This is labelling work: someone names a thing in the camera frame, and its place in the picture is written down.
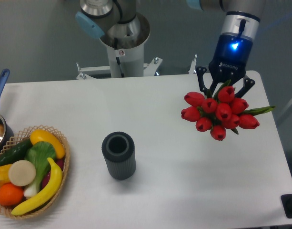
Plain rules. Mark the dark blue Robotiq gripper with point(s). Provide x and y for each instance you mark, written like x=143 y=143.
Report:
x=228 y=63

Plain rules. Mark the red tulip bouquet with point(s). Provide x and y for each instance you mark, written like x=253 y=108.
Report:
x=221 y=111

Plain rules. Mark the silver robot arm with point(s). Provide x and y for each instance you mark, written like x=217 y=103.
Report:
x=242 y=20

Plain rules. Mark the dark grey ribbed vase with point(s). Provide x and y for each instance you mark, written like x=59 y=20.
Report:
x=118 y=149

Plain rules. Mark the black device at table edge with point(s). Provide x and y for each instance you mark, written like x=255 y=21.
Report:
x=287 y=205

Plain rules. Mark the purple eggplant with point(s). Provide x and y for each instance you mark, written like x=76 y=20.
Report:
x=60 y=163

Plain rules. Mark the yellow banana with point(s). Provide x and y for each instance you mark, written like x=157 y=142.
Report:
x=44 y=195

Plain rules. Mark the green bok choy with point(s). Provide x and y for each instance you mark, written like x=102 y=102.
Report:
x=38 y=155

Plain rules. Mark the woven wicker basket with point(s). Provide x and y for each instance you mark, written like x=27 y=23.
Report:
x=21 y=136

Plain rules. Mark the green cucumber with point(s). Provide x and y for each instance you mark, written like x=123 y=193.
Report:
x=15 y=153

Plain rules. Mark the beige round radish slice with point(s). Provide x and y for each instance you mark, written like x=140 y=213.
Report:
x=22 y=173

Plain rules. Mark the yellow bell pepper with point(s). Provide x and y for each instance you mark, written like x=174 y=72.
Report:
x=4 y=177

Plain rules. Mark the orange fruit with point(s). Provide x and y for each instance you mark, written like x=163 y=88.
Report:
x=10 y=194

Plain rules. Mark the white frame at right edge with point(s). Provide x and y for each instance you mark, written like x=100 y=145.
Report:
x=284 y=114

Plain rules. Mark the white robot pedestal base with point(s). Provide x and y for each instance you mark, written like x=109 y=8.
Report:
x=123 y=31

